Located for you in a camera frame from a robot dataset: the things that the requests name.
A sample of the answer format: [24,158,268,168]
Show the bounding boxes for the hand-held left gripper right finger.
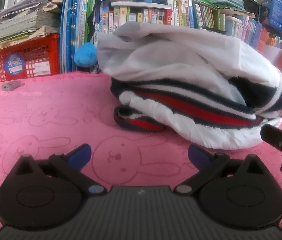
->
[175,144,269,196]

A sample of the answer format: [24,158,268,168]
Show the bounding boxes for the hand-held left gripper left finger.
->
[12,144,106,196]

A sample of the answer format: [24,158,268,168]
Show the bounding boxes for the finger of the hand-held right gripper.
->
[260,124,282,153]

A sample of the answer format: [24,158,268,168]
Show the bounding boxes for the white and navy jacket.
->
[96,22,282,151]

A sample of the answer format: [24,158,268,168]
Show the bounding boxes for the pink rabbit print blanket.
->
[0,71,282,238]

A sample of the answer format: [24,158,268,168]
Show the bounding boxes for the small grey toy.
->
[2,81,24,91]

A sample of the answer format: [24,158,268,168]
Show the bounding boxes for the blue plush ball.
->
[74,42,98,67]

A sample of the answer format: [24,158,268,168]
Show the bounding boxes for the red plastic crate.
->
[0,32,61,85]

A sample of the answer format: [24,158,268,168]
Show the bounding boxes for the row of standing books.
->
[60,0,282,73]

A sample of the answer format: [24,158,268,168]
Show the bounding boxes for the blue cardboard box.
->
[258,0,282,33]

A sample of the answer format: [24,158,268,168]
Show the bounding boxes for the stack of paper workbooks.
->
[0,0,62,49]

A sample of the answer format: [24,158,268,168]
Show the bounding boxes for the white book shelf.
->
[101,0,171,8]

